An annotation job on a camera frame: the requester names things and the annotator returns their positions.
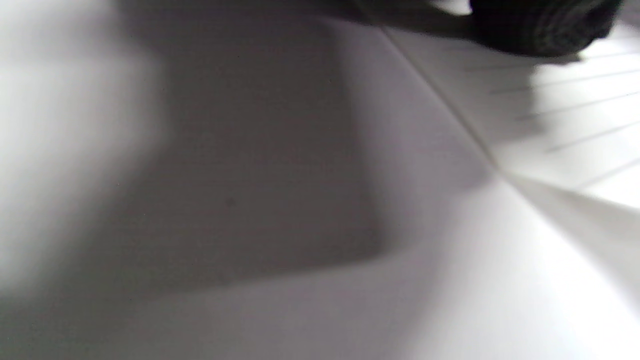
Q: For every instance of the white lined paper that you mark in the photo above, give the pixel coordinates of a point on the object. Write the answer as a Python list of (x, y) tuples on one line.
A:
[(575, 125)]

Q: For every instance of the person's left hand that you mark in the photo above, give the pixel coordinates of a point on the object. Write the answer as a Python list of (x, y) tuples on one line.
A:
[(540, 25)]

